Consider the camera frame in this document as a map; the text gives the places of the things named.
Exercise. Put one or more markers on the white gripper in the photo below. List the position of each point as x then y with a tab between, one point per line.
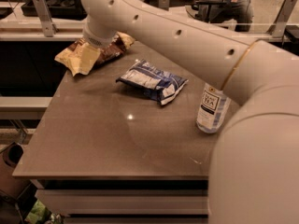
97	37

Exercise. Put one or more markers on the brown chip bag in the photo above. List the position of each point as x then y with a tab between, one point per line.
120	43

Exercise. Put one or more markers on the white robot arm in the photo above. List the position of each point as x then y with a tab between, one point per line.
254	170

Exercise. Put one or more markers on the blue white chip bag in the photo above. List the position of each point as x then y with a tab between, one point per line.
158	85

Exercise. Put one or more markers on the green bag on floor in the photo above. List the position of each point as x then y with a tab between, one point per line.
40	214

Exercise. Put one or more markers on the black equipment case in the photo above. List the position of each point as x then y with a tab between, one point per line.
66	9

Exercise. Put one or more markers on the brown bin with hole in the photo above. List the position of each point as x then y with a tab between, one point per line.
10	185

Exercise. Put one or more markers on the clear tea bottle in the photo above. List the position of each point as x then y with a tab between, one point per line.
212	109

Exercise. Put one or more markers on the seated person in jeans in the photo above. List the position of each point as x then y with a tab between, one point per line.
239	10

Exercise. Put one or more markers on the left metal railing post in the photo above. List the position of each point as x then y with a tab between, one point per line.
43	14

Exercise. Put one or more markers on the metal railing post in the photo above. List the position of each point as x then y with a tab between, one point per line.
43	14
163	4
277	29

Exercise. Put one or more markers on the middle metal railing post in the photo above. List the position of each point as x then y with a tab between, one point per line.
163	4

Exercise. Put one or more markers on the right metal railing post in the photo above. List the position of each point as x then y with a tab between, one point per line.
277	29

